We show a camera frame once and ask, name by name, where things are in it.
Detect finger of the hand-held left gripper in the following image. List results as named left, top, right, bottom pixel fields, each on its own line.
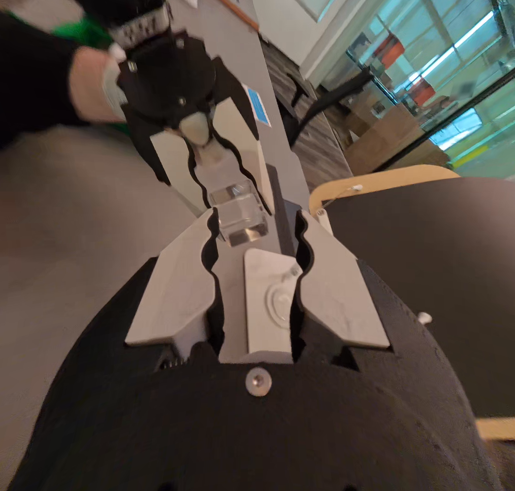
left=150, top=130, right=214, bottom=218
left=211, top=97, right=276, bottom=216

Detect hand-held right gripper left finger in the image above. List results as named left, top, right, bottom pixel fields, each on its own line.
left=125, top=207, right=225, bottom=358

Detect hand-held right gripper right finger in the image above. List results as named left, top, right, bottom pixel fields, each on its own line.
left=290, top=209, right=391, bottom=361

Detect clear glass cube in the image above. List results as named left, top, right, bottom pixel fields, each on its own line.
left=208, top=180, right=269, bottom=247

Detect person's left forearm black sleeve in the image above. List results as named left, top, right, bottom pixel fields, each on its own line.
left=0, top=12, right=87, bottom=149

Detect person's left hand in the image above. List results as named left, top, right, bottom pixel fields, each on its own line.
left=70, top=44, right=129, bottom=123

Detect blue sticker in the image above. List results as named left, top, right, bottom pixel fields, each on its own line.
left=247, top=88, right=272, bottom=128

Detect white desk cover plate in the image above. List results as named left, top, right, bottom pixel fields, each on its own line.
left=243, top=249, right=303, bottom=365

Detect black chair with wooden rim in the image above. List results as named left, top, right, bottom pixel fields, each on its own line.
left=309, top=165, right=515, bottom=443

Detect black office chair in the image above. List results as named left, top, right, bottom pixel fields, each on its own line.
left=278, top=66, right=375, bottom=147

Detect person's green shirt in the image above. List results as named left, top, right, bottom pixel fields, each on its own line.
left=4, top=11, right=131, bottom=133

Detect wood framed notice board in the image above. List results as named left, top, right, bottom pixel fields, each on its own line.
left=163, top=0, right=260, bottom=30

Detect cardboard boxes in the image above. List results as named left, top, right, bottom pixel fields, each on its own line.
left=344, top=104, right=449, bottom=173

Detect red box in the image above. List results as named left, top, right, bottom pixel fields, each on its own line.
left=408, top=76, right=437, bottom=105
left=380, top=34, right=405, bottom=67

